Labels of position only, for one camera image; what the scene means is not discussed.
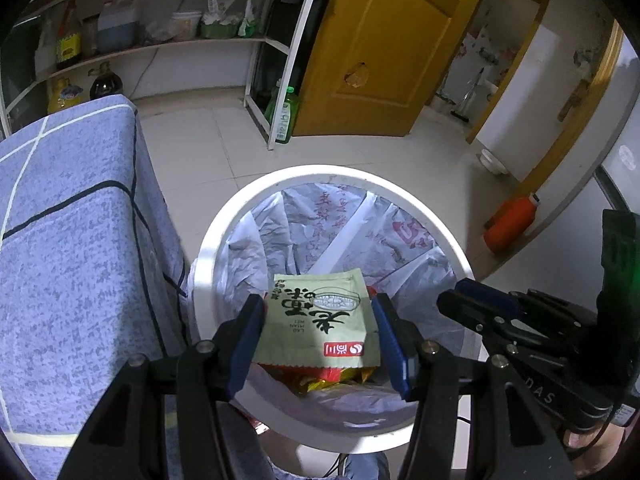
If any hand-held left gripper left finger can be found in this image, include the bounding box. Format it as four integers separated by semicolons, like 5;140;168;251
57;294;266;480

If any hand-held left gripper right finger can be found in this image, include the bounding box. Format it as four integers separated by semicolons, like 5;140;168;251
371;292;576;480

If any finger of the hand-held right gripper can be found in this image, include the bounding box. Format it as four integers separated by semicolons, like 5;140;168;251
436;290;523;356
455;277;601;333

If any yellow snack wrapper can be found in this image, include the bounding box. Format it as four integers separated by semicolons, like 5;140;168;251
295;367;386;396

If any pale green noodle packet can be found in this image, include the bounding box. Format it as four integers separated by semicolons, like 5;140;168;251
251;268;383;368

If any white round trash bin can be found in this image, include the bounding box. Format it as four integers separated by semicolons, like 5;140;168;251
192;162;476;453

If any person's right hand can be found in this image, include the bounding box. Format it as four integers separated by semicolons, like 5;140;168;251
567;427;626;478

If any orange thermos bottle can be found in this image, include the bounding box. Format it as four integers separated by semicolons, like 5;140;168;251
482;192;542;255

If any person's jeans leg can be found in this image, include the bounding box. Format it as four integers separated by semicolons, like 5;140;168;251
270;452;391;480

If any white bowl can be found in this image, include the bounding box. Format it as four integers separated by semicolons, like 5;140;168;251
479;149;508;176

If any white printed bin liner bag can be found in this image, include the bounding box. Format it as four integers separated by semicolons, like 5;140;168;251
215;180;463;423

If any mop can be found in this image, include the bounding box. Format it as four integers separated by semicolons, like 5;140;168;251
452;67;483;123

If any grey refrigerator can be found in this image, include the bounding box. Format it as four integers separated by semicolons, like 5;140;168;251
595;35;640;221

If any blue checked table cloth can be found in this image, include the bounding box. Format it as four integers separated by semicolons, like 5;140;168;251
0;94;193;480

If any green drink bottle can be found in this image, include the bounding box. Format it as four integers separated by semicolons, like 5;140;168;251
265;80;281;121
274;86;301;143

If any yellow wooden door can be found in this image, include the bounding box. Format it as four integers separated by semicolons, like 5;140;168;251
292;0;496;137

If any dark oil bottle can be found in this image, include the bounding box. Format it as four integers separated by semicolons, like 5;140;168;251
89;62;123;102

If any yellow oil bottle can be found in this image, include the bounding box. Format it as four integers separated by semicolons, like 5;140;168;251
47;77;86;115

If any white shelf rack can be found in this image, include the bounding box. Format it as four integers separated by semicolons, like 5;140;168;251
0;0;351;151

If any green and white bottle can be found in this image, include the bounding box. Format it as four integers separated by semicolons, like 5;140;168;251
236;0;260;38

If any white plastic tub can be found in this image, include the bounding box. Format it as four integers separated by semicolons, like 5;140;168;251
170;10;203;41

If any black appliance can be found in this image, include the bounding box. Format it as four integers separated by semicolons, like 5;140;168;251
250;0;333;126

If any green and white plastic bag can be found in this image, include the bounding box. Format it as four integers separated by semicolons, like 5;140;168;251
201;0;246;39

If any translucent jug with dark liquid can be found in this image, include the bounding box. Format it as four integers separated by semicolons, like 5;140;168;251
97;1;138;53

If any dark jar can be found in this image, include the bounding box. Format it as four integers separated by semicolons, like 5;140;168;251
80;15;99;58

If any sauce bottle with yellow label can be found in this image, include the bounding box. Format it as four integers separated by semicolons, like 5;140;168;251
55;0;83;71

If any white plastic bottle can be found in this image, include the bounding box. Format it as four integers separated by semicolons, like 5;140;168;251
34;17;57;81

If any black cable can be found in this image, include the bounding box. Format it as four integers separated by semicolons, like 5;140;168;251
325;452;351;478

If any wooden door frame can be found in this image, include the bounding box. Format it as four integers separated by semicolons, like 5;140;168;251
520;20;626;196

